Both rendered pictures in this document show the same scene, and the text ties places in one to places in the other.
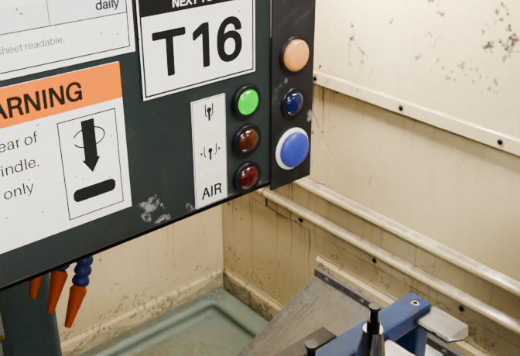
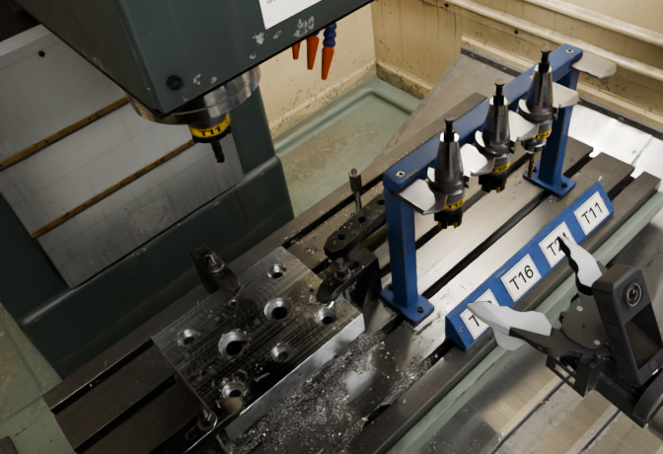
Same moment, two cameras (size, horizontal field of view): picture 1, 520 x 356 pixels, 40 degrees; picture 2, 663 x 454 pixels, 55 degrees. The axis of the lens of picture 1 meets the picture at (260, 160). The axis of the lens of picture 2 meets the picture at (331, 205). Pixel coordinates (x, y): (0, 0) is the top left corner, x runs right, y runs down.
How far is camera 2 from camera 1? 18 cm
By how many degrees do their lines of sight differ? 20
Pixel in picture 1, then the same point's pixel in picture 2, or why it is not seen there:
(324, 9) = not seen: outside the picture
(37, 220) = not seen: outside the picture
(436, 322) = (588, 64)
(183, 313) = (346, 100)
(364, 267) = (506, 39)
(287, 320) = (441, 92)
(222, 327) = (381, 109)
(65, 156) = not seen: outside the picture
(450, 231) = not seen: outside the picture
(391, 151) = not seen: outside the picture
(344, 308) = (489, 77)
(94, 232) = not seen: outside the picture
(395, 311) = (553, 58)
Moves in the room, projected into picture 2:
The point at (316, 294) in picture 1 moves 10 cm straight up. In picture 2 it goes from (464, 68) to (465, 37)
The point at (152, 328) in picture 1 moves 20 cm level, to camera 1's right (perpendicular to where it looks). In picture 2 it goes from (325, 114) to (385, 109)
